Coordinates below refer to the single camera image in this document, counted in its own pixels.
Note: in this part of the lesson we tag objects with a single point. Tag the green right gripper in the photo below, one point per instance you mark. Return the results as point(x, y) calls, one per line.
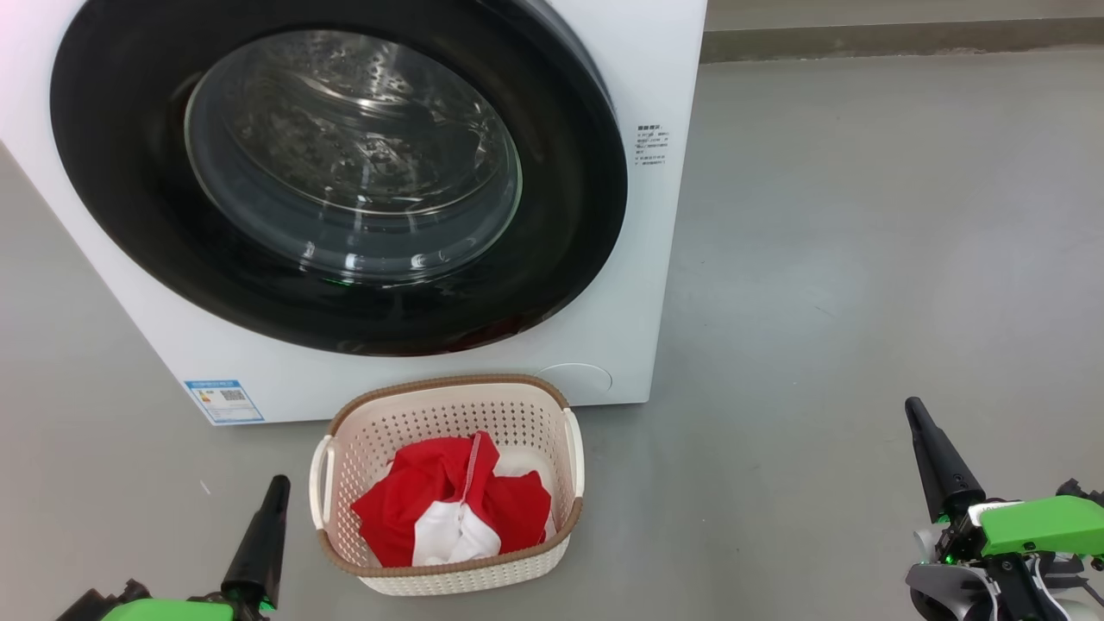
point(1044, 526)

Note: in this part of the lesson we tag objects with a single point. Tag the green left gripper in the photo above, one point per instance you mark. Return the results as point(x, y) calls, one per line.
point(168, 611)

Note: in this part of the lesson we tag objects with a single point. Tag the red garment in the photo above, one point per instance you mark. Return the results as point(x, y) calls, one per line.
point(405, 509)

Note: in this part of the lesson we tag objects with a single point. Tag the dark round washing machine door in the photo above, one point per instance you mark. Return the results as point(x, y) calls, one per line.
point(112, 129)

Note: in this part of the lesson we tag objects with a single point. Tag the cream perforated basket brown rim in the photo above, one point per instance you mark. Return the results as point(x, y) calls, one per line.
point(388, 431)

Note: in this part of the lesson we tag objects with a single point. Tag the white front-load washing machine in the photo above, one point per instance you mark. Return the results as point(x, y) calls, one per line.
point(604, 302)

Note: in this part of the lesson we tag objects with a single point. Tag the blue energy label sticker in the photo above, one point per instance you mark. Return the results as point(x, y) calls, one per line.
point(222, 401)

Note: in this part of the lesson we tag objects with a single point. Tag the round white filter cover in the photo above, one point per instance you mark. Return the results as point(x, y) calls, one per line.
point(576, 381)

